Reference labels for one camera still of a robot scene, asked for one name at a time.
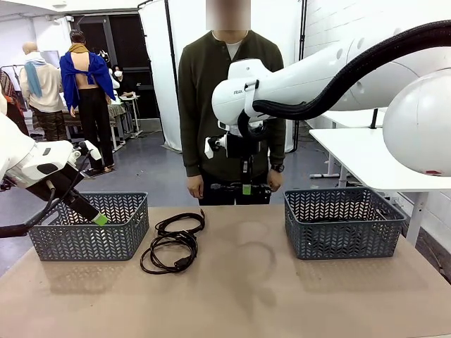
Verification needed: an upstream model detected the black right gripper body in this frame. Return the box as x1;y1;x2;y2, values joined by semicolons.
227;132;264;166

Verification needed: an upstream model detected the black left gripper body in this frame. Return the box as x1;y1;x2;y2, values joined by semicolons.
27;164;86;205

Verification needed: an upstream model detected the black power cable with plug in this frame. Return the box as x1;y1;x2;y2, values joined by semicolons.
304;216;352;225
140;230;199;275

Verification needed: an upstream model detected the person's left forearm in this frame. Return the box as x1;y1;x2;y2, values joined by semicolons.
266;119;287;166

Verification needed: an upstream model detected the person's right forearm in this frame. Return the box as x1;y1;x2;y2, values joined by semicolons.
182;115;206;177

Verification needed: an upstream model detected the person's left hand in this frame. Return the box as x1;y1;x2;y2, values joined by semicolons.
266;170;285;193

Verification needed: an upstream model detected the person's right hand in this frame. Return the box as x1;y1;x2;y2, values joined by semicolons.
186;175;205;200

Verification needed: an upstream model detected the grey perforated plastic basket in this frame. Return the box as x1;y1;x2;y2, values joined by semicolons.
26;192;149;262
283;187;407;261

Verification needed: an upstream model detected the person in olive sweater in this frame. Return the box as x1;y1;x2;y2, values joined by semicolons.
178;0;287;207

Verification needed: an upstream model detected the bald mannequin in white sweater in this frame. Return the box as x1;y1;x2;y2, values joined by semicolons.
19;41;68;142

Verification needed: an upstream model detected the mannequin in dark patterned robe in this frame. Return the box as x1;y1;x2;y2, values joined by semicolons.
0;68;29;137

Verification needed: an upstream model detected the large white table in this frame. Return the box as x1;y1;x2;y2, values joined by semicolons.
309;128;451;247

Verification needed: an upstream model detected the white photo backdrop screen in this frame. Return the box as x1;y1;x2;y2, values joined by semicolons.
137;0;307;152

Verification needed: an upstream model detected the small white desk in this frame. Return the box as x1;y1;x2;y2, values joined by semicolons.
118;94;142;139

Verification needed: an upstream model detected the narrow white table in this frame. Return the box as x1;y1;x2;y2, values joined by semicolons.
316;108;388;130

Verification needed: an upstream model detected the seated person with face mask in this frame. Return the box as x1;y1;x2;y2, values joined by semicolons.
111;65;137;98

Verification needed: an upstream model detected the black backdrop stand pole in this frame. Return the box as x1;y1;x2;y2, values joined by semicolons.
291;0;308;153
163;0;181;93

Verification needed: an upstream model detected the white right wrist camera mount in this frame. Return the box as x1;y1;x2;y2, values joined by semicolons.
204;135;230;160

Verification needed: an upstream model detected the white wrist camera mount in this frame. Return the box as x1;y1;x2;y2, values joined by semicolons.
204;135;230;160
71;139;103;165

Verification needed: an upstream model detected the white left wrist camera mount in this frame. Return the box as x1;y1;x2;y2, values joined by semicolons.
71;139;103;165

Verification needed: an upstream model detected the thin black coiled cable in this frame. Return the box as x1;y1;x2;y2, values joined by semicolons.
154;208;207;237

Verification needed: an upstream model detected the black braided left arm hose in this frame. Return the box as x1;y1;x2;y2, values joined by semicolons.
0;182;61;239

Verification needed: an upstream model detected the black braided arm hose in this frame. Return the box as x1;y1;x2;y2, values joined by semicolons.
237;20;451;140
0;182;61;239

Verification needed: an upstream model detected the black braided right arm hose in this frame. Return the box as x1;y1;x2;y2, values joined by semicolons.
237;20;451;140

